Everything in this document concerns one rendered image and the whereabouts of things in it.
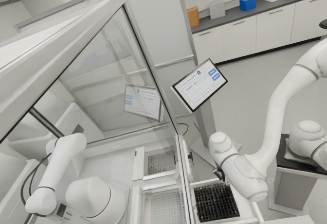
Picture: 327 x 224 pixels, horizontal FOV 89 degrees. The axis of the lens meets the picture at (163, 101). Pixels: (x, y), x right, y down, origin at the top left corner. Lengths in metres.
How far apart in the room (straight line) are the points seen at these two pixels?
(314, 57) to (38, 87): 0.86
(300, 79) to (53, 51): 0.81
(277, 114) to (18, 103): 0.78
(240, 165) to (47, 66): 0.68
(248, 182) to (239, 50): 3.34
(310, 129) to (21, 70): 1.28
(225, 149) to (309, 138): 0.63
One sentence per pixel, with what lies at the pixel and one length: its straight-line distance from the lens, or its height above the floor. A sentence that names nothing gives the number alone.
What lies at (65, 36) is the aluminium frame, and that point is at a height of 1.98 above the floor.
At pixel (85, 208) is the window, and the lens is 0.29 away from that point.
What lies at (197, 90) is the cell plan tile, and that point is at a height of 1.06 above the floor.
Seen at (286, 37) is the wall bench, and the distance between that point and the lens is 4.15.
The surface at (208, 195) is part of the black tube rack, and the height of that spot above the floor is 0.87.
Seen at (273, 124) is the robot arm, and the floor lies 1.42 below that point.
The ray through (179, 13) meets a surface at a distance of 2.12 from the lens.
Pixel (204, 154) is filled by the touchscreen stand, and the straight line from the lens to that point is 2.35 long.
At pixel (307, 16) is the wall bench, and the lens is 4.17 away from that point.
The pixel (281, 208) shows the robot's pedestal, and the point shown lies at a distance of 2.14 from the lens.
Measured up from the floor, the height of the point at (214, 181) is 0.88.
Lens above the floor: 2.02
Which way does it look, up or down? 37 degrees down
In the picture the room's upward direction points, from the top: 23 degrees counter-clockwise
